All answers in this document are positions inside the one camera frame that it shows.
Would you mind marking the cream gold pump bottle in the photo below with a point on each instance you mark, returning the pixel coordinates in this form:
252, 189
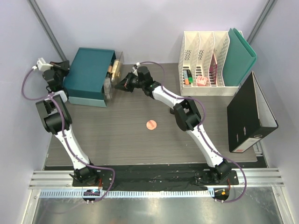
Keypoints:
114, 69

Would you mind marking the magenta booklet in rack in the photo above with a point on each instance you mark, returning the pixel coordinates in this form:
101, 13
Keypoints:
213, 71

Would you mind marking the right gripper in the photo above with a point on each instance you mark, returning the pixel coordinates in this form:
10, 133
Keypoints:
124, 85

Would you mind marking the green plastic folder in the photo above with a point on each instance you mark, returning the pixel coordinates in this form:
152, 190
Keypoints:
239, 60

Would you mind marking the round pink compact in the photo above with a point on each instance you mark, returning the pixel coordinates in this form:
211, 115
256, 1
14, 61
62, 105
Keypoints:
151, 125

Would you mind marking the aluminium rail frame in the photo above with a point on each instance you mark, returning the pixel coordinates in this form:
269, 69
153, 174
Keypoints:
251, 177

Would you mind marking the clear smoky drawer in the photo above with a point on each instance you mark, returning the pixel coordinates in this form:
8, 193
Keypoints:
118, 55

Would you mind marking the teal drawer organizer box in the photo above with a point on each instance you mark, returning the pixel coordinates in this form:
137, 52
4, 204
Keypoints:
88, 71

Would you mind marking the highlighter markers pack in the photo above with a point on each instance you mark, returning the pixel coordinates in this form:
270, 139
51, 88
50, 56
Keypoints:
188, 80

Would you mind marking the white slotted cable duct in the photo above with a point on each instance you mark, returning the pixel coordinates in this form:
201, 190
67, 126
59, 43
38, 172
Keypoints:
87, 193

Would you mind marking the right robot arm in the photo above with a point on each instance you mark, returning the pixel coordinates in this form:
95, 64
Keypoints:
187, 117

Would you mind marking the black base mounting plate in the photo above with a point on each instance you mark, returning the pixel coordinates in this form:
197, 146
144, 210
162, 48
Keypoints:
164, 176

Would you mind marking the white file organizer rack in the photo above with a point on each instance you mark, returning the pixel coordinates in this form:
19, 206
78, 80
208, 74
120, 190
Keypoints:
196, 53

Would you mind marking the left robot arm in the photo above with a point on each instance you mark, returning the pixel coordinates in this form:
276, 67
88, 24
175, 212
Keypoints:
56, 119

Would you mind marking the black lever arch binder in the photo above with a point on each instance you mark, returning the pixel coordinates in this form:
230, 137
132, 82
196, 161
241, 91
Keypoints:
250, 118

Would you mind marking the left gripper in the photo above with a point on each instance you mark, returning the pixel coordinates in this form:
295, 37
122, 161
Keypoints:
64, 66

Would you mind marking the clear blue label bottle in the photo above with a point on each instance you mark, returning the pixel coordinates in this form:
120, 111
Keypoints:
107, 87

